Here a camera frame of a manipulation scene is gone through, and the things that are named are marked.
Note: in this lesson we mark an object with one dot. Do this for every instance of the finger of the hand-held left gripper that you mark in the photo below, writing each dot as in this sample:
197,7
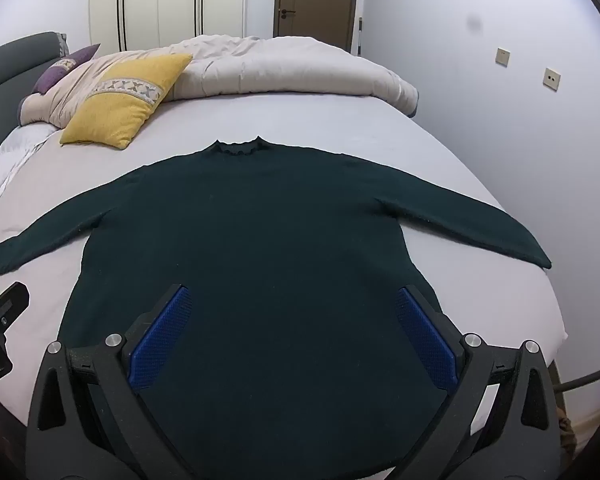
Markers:
7,305

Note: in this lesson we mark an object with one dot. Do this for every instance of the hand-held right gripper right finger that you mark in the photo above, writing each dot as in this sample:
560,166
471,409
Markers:
427,337

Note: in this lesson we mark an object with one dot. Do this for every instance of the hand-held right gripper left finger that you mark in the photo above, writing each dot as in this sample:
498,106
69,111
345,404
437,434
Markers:
160,335

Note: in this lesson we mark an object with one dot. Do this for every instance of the dark green sweater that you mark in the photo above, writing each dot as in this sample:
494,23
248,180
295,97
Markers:
280,235

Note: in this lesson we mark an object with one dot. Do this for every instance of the bed with white sheet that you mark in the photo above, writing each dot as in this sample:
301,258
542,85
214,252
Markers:
480,305

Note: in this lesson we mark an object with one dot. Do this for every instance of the beige pillow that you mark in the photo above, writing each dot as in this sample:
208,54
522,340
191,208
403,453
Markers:
55,100

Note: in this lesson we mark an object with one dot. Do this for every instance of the grey upholstered headboard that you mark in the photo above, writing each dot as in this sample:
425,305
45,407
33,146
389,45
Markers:
5,90

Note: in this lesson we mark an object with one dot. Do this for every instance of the yellow patterned pillow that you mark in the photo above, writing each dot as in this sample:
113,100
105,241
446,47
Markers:
125,97

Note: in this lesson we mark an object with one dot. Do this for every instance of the purple pillow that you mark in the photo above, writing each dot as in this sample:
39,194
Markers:
62,67

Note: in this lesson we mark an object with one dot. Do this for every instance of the beige duvet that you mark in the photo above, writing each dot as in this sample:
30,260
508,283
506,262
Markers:
280,67

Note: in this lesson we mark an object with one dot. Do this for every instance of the cream wardrobe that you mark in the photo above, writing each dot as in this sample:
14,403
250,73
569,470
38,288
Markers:
180,0

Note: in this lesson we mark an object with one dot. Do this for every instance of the brown door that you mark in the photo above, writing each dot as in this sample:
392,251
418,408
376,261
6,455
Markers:
315,0

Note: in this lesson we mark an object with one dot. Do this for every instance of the beige wall socket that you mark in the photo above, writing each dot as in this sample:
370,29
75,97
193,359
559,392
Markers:
503,57
552,79

